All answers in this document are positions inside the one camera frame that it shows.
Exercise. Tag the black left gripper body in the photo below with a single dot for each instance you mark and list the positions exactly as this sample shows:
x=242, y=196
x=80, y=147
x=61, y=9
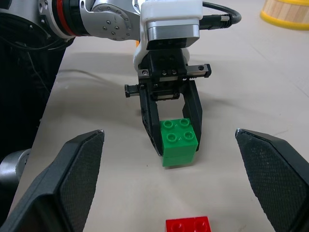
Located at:
x=166, y=62

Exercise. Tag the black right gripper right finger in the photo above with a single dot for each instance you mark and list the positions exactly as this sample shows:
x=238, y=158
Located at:
x=272, y=178

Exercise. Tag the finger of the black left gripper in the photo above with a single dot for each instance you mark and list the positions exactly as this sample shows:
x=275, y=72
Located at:
x=195, y=108
x=150, y=118

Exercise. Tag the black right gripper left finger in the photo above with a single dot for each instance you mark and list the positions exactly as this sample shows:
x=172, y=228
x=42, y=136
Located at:
x=60, y=188

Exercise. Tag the green toy brick cube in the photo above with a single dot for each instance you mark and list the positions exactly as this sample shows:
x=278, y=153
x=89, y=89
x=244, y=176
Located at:
x=178, y=148

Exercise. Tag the silver cylindrical robot joint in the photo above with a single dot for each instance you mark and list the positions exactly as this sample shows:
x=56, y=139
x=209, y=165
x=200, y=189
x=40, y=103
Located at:
x=13, y=166

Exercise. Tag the red toy brick cube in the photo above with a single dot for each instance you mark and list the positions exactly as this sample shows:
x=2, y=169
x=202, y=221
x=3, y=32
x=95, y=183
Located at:
x=188, y=224

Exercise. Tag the black robot torso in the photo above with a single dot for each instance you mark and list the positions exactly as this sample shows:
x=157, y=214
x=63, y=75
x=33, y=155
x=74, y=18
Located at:
x=14, y=84

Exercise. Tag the wooden basket with yellow rim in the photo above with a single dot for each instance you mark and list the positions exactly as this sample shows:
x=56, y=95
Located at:
x=285, y=12

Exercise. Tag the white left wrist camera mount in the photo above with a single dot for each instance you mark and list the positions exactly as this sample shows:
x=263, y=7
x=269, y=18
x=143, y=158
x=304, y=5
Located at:
x=169, y=9

